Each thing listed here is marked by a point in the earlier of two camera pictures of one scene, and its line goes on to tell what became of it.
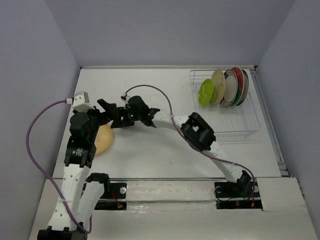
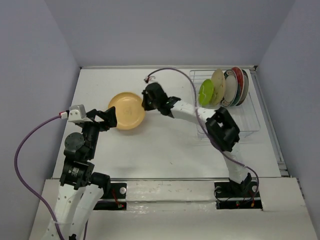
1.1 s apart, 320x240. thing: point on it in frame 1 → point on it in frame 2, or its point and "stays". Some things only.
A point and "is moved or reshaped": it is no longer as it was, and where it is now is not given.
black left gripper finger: x=110 y=109 → x=110 y=119
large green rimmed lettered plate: x=231 y=88 stays
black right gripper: x=122 y=112 → x=147 y=106
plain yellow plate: x=104 y=138 is moved or reshaped
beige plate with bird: x=219 y=84 stays
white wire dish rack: x=231 y=123 stays
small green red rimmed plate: x=246 y=88 stays
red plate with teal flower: x=240 y=81 stays
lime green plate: x=206 y=92 stays
